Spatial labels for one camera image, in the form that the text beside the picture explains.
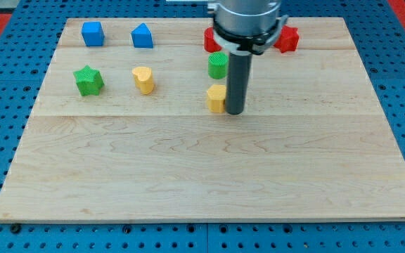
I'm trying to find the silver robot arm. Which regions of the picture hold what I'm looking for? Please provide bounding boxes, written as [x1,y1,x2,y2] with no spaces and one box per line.
[193,0,289,56]

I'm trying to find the yellow hexagon block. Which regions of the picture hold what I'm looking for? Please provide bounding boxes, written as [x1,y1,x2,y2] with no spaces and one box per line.
[206,84,226,113]

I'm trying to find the green cylinder block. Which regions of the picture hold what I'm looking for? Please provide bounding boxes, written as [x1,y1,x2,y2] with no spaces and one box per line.
[207,51,229,79]

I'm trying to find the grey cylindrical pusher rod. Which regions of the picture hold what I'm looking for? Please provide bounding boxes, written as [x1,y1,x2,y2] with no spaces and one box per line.
[225,53,252,115]

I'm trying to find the yellow heart block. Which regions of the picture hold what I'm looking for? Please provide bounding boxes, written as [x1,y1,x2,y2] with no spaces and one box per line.
[131,66,155,95]

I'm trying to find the wooden board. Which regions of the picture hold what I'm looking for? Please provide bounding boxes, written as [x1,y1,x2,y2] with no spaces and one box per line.
[0,18,405,224]

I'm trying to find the red round block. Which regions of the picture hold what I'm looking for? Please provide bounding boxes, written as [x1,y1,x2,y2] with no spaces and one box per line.
[203,27,222,53]

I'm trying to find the blue triangular prism block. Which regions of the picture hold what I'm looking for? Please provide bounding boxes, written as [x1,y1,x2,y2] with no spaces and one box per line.
[131,23,154,48]

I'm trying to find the green star block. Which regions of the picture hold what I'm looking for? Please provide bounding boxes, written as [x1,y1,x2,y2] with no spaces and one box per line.
[73,65,104,96]

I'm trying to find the red star block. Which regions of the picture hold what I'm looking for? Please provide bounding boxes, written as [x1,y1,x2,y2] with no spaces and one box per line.
[274,25,300,53]

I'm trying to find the blue cube block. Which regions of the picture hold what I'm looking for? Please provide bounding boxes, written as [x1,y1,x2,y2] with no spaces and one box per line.
[81,21,105,47]

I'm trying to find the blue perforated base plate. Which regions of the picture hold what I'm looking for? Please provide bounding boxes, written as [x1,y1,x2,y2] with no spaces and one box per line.
[0,1,405,252]

